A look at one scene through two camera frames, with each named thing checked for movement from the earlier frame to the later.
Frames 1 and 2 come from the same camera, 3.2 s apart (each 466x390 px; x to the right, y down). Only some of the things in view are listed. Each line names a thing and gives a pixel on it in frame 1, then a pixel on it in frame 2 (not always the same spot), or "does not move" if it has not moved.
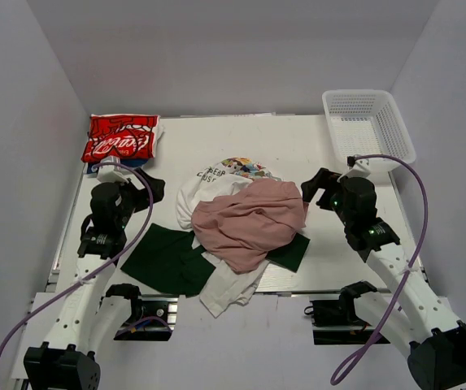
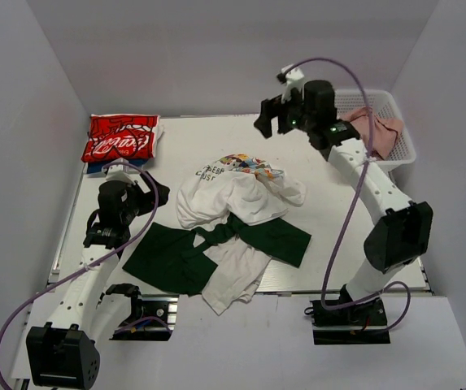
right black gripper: x=319 y=181 -> x=270 y=110
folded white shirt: x=158 y=130 does not move
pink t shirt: x=243 y=227 -> x=384 y=133
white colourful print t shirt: x=215 y=180 does not move
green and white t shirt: x=174 y=260 does not move
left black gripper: x=141 y=194 does not move
